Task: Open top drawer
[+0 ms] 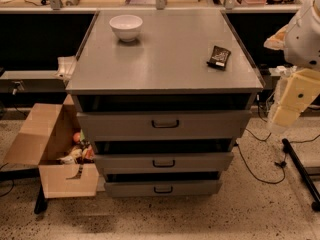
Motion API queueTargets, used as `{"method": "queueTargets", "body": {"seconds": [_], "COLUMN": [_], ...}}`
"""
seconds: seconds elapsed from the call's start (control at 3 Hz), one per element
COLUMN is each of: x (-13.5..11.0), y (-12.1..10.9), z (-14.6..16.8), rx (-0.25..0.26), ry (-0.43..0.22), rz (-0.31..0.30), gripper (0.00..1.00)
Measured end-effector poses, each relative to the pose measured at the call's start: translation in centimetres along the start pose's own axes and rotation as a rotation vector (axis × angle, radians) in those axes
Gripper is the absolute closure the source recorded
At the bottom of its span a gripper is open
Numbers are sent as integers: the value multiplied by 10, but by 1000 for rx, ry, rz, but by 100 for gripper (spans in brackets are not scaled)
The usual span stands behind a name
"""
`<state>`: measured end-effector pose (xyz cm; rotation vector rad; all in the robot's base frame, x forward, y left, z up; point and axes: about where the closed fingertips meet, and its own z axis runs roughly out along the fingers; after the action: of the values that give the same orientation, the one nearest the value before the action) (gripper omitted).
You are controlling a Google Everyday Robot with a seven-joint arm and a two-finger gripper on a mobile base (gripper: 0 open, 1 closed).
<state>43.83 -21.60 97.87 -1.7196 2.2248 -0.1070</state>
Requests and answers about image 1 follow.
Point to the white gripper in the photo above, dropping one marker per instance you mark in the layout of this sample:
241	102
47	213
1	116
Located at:
304	39

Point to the grey top drawer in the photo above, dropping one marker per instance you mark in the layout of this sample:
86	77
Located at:
171	125

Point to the grey drawer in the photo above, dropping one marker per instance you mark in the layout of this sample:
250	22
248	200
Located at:
163	163
171	125
163	188

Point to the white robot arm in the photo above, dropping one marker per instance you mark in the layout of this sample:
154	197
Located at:
300	41

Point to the grey drawer cabinet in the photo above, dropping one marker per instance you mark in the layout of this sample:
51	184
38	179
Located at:
164	70

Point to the grey bottom drawer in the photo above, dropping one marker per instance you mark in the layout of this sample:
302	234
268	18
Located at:
163	188

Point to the grey middle drawer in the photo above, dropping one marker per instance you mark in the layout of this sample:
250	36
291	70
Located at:
163	163

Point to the open cardboard box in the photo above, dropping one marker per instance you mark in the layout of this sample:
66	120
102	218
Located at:
45	136

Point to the dark snack packet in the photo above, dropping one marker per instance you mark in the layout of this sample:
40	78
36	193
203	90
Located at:
219	58

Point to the black stand leg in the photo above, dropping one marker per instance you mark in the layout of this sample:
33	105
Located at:
305	173

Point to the white ceramic bowl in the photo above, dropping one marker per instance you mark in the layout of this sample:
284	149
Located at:
126	27

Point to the toys inside cardboard box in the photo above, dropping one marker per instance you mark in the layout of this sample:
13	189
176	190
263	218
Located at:
80	153

